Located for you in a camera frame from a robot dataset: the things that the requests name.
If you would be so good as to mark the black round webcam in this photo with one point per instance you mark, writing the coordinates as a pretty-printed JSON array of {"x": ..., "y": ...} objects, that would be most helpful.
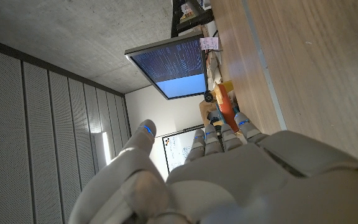
[{"x": 209, "y": 96}]

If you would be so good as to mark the teal blue box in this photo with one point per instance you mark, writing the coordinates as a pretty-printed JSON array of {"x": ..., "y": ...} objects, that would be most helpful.
[{"x": 218, "y": 113}]

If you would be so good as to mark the orange bottle with yellow cap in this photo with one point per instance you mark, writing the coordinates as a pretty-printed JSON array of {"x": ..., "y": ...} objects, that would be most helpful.
[{"x": 225, "y": 104}]

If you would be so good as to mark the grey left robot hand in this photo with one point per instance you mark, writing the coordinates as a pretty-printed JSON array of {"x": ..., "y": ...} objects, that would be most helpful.
[{"x": 228, "y": 177}]

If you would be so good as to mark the pink sticky note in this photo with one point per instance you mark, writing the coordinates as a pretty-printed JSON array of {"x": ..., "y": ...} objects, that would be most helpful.
[{"x": 209, "y": 43}]

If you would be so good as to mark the brown cardboard box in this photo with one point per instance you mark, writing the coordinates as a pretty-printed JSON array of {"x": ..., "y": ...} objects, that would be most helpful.
[{"x": 206, "y": 110}]

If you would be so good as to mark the white paper stack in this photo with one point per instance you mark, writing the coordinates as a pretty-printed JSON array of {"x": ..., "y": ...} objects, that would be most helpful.
[{"x": 213, "y": 70}]

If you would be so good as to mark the whiteboard with black frame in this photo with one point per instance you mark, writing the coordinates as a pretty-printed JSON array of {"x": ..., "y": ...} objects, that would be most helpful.
[{"x": 179, "y": 147}]

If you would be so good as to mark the computer monitor with blue screen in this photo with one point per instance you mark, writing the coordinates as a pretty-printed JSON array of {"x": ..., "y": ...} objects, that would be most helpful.
[{"x": 174, "y": 68}]

